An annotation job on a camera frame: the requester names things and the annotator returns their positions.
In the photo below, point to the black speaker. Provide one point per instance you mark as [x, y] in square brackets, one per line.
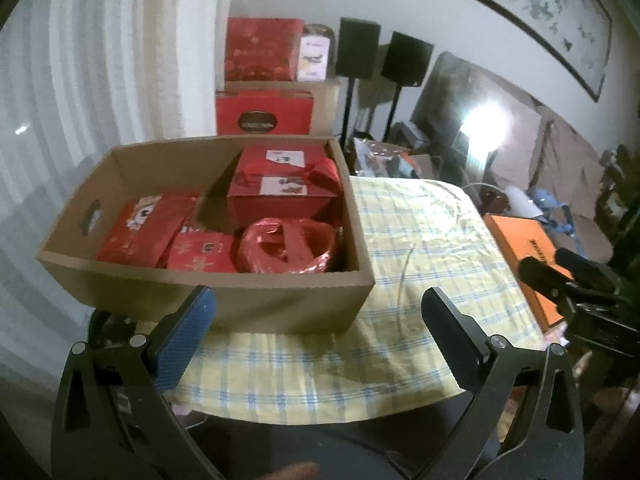
[357, 47]
[407, 59]

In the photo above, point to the dark brown wooden object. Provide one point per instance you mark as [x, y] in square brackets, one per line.
[495, 202]

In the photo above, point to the white curtain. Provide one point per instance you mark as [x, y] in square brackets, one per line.
[100, 60]

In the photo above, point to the beige cushion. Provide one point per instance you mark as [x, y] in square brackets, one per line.
[522, 130]
[567, 155]

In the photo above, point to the red bag with cartoon figure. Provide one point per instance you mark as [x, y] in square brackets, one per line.
[145, 232]

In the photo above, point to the white rounded object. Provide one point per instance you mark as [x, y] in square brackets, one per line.
[520, 200]

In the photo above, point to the small red packet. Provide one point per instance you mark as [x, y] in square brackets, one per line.
[200, 255]

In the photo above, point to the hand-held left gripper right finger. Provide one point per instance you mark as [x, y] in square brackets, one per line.
[452, 340]

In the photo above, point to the yellow checked tablecloth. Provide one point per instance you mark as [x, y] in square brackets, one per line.
[425, 240]

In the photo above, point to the beige sofa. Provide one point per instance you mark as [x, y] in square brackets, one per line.
[570, 175]

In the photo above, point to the small white box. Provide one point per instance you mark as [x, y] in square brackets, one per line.
[314, 60]

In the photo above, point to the orange flat box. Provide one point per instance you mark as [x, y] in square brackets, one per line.
[530, 240]

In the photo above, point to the dark wooden furniture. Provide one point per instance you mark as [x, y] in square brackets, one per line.
[620, 200]

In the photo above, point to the large red gift box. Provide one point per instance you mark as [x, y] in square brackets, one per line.
[262, 50]

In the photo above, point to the red box with oval label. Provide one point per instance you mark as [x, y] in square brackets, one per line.
[265, 112]

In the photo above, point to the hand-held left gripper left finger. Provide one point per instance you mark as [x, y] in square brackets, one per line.
[182, 340]

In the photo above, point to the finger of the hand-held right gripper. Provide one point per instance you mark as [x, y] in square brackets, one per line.
[545, 280]
[590, 270]

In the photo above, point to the red foil bag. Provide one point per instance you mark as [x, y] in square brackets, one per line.
[285, 250]

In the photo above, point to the clear plastic bag clutter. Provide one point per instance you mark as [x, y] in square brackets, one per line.
[390, 157]

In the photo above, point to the framed wall painting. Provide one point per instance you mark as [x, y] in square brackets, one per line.
[540, 5]

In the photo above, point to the red gift box with ribbon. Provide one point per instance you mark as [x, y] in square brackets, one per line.
[280, 205]

